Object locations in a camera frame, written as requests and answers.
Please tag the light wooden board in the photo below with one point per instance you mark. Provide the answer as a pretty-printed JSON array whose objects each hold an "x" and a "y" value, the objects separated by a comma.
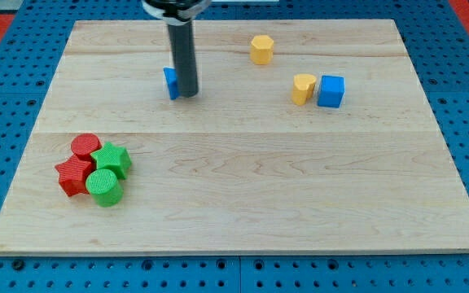
[{"x": 240, "y": 170}]

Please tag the green star block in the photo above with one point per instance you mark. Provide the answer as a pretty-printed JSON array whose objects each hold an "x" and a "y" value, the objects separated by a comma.
[{"x": 114, "y": 158}]

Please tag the red star block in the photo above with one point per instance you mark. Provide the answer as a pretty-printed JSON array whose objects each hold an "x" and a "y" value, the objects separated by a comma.
[{"x": 73, "y": 174}]

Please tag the yellow hexagon block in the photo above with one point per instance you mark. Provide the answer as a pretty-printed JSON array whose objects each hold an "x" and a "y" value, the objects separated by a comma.
[{"x": 262, "y": 49}]

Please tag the blue triangle block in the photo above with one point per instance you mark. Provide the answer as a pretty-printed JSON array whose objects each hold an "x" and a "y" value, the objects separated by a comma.
[{"x": 172, "y": 82}]

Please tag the yellow heart block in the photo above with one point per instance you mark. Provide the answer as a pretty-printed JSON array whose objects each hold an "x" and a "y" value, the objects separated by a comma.
[{"x": 303, "y": 88}]

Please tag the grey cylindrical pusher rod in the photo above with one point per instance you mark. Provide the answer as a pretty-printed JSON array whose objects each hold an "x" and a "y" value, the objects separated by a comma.
[{"x": 182, "y": 43}]

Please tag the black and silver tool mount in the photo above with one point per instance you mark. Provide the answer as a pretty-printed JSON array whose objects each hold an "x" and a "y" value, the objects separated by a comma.
[{"x": 175, "y": 10}]

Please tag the blue cube block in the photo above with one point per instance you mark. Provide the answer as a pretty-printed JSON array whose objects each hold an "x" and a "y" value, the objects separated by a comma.
[{"x": 331, "y": 91}]

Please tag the red cylinder block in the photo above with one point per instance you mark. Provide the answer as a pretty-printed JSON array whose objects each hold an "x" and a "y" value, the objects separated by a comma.
[{"x": 83, "y": 145}]

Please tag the green cylinder block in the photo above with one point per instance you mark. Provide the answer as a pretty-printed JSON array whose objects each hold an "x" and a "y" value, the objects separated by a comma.
[{"x": 104, "y": 187}]

